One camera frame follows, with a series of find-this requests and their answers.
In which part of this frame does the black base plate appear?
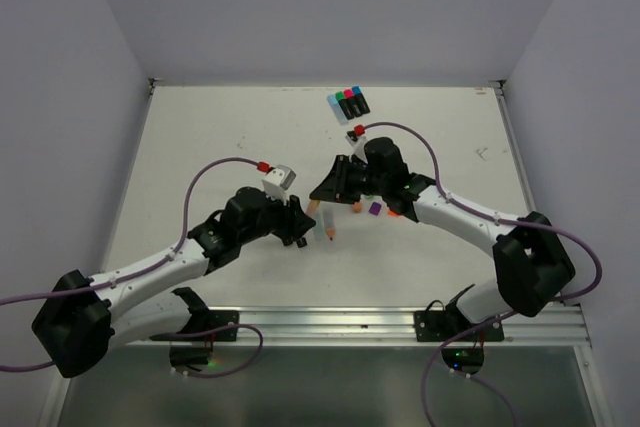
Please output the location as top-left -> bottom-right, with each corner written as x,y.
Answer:
151,309 -> 239,343
413,310 -> 505,343

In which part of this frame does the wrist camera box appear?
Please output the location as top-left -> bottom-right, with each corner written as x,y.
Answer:
261,165 -> 296,202
346,130 -> 368,164

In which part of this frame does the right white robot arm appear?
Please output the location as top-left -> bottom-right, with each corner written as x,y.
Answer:
309,137 -> 575,340

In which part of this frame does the purple cable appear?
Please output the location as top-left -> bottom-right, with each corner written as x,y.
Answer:
344,121 -> 604,427
0,156 -> 265,379

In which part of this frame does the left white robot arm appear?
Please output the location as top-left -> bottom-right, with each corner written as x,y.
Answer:
31,187 -> 316,378

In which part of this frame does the green cap black highlighter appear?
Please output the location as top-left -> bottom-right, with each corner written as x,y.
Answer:
335,91 -> 355,120

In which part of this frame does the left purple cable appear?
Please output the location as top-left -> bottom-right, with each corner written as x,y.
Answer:
0,156 -> 265,379

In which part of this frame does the purple cap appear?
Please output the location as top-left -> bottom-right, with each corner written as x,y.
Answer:
369,202 -> 382,216

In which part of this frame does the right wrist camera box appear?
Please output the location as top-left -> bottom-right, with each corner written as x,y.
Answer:
346,130 -> 368,164

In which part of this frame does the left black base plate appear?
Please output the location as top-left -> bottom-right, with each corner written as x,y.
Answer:
151,309 -> 239,343

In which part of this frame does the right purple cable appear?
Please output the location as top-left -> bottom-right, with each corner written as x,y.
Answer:
344,121 -> 604,427

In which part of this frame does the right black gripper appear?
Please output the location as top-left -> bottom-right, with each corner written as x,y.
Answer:
310,153 -> 388,203

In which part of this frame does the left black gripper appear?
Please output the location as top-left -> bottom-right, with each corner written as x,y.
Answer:
238,188 -> 315,245

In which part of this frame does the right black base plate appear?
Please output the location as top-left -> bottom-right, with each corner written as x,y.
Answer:
413,310 -> 505,343

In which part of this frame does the green pastel highlighter body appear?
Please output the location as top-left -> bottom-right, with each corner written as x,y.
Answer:
312,218 -> 326,242

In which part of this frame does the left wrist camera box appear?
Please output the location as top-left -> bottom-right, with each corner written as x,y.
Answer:
261,165 -> 296,202

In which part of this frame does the light blue highlighter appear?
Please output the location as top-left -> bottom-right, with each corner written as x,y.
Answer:
327,94 -> 348,125

